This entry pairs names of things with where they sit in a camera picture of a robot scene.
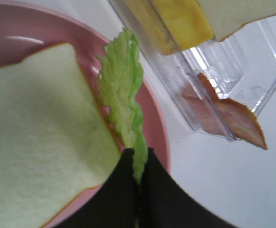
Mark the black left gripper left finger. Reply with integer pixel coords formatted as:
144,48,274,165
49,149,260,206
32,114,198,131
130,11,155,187
57,149,136,228

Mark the clear right plastic container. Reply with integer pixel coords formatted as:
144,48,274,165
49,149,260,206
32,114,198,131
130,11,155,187
110,0,276,141

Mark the green lettuce leaf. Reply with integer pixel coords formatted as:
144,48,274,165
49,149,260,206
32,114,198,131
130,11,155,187
97,28,148,185

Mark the bacon strip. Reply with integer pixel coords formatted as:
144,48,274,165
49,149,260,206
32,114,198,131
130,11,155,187
182,74,267,150

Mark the bread slice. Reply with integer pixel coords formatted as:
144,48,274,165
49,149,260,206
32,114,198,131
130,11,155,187
197,0,276,42
0,43,120,228

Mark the yellow cheese slice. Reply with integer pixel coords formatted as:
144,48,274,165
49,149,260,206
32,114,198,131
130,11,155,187
125,0,214,55

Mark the standing bread slice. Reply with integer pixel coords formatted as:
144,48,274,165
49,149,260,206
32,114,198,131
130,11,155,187
197,0,276,42

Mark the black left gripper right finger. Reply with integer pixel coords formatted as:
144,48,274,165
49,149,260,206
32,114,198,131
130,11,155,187
139,148,234,228

